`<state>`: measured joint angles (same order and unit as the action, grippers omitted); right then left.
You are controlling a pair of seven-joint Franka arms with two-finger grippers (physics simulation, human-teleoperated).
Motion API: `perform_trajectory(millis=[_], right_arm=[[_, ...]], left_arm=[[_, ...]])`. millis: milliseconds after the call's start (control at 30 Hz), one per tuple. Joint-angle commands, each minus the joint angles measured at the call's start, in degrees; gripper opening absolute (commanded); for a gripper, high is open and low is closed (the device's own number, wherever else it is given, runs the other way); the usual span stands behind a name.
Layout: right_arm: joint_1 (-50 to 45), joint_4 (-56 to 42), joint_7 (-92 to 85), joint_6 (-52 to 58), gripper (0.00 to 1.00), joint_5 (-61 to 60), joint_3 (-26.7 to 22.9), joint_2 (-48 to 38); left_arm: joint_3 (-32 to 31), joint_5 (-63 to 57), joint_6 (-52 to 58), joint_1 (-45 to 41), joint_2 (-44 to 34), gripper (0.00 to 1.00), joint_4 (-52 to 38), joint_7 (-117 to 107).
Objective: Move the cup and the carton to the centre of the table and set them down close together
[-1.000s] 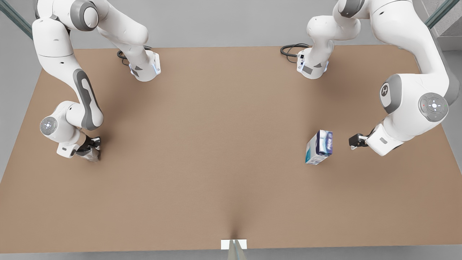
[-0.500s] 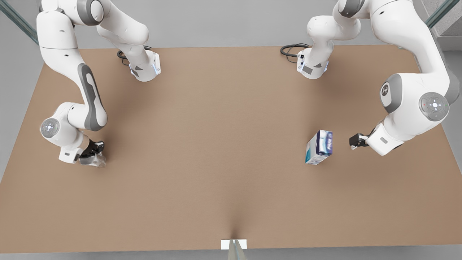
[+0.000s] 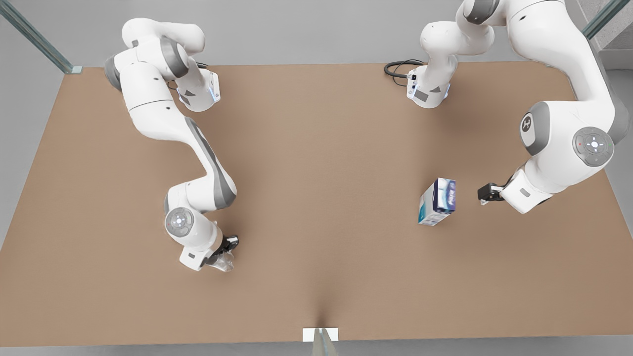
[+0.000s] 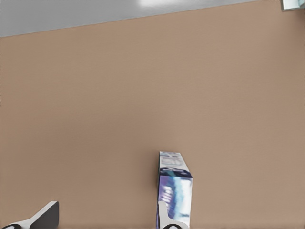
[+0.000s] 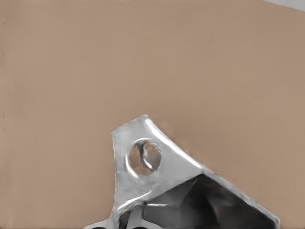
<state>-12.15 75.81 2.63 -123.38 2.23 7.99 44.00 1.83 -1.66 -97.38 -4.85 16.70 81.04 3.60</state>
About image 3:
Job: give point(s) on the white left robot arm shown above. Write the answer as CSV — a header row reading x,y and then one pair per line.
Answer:
x,y
559,99

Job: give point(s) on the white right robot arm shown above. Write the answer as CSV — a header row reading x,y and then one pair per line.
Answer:
x,y
163,118

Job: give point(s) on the blue and white carton box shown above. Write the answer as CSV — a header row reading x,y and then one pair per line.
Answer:
x,y
437,201

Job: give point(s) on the silver frame post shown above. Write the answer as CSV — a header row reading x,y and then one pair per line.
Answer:
x,y
321,341
34,37
601,17

